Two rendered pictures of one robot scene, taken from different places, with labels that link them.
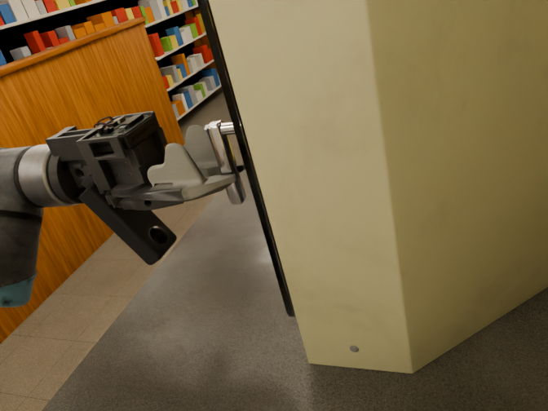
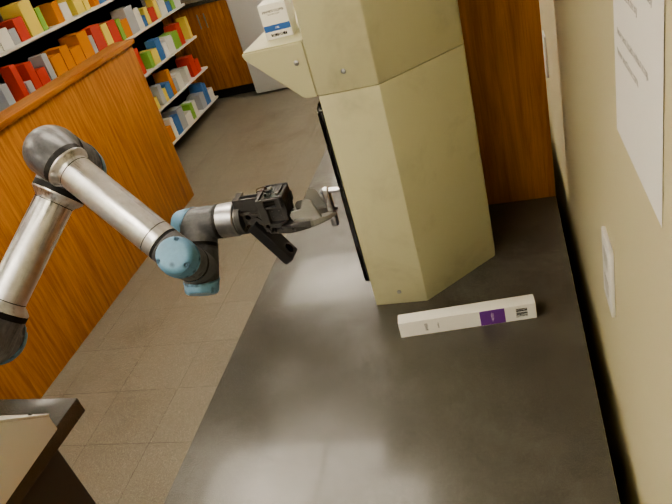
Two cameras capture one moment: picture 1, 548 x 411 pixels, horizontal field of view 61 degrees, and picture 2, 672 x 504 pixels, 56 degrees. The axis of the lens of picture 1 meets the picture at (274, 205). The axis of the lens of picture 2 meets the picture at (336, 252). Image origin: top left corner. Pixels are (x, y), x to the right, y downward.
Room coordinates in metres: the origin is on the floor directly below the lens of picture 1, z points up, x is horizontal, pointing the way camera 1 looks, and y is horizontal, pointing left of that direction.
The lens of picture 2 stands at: (-0.73, 0.17, 1.74)
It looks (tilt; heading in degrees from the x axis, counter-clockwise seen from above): 30 degrees down; 354
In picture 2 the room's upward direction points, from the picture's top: 17 degrees counter-clockwise
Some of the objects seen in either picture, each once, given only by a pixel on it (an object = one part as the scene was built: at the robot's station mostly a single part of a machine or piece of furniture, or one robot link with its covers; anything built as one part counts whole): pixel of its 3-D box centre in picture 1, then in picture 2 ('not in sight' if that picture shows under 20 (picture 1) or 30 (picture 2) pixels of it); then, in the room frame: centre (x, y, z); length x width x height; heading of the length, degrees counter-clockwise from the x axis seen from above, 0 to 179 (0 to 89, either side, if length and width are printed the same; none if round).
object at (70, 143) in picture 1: (112, 164); (265, 211); (0.50, 0.16, 1.17); 0.12 x 0.08 x 0.09; 64
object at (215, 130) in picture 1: (240, 160); (337, 204); (0.43, 0.02, 1.17); 0.05 x 0.03 x 0.10; 64
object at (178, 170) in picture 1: (185, 169); (311, 211); (0.43, 0.08, 1.17); 0.09 x 0.03 x 0.06; 60
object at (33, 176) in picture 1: (62, 173); (232, 218); (0.53, 0.23, 1.17); 0.08 x 0.05 x 0.08; 154
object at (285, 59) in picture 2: not in sight; (300, 48); (0.53, -0.01, 1.46); 0.32 x 0.11 x 0.10; 154
